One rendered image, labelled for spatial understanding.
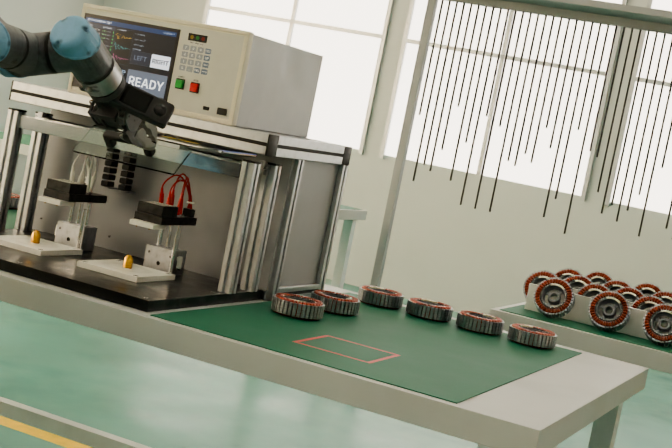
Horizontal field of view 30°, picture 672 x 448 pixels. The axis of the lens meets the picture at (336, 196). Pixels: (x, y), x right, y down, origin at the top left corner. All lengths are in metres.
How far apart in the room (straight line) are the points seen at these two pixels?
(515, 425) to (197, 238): 1.06
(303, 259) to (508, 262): 6.10
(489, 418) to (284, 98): 1.10
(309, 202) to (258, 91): 0.30
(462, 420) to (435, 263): 7.06
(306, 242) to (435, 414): 0.91
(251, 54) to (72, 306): 0.69
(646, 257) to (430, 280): 1.56
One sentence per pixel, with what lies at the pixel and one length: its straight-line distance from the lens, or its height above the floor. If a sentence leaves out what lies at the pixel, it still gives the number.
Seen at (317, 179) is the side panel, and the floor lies 1.03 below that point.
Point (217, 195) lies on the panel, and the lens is 2.85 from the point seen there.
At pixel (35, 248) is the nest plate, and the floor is 0.78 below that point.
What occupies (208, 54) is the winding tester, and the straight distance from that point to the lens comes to 2.75.
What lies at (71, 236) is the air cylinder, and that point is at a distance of 2.90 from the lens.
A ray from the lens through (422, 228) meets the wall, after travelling 9.17.
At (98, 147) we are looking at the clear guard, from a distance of 2.55.
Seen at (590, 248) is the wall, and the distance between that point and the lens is 8.84.
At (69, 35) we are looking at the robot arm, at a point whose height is 1.22.
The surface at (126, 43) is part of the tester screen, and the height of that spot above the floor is 1.25.
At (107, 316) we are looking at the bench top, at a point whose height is 0.73.
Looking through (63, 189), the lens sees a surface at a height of 0.90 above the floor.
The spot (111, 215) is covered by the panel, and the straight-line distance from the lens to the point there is 2.99.
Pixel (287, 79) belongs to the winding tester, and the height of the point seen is 1.24.
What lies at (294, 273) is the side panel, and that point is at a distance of 2.91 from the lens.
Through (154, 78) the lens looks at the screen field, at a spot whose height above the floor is 1.18.
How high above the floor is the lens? 1.17
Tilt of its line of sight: 3 degrees down
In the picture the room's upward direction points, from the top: 11 degrees clockwise
